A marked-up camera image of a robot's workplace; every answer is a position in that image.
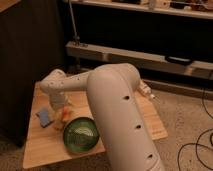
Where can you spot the blue sponge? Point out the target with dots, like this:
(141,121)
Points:
(44,117)

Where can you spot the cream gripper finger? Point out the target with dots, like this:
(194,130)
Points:
(66,111)
(52,115)

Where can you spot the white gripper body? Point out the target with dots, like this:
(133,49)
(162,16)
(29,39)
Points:
(58,100)

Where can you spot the small white tube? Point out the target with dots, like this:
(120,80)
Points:
(145,90)

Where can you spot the black handle on rail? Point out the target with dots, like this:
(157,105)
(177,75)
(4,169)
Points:
(179,61)

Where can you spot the upper wooden shelf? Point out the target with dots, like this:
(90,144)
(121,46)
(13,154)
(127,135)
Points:
(144,8)

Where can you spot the green round plate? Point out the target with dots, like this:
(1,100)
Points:
(80,135)

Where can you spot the wooden shelf rail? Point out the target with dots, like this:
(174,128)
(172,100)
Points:
(197,69)

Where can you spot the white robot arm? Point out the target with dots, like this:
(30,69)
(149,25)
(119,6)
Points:
(110,94)

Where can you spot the metal stand pole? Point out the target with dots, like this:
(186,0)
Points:
(76,37)

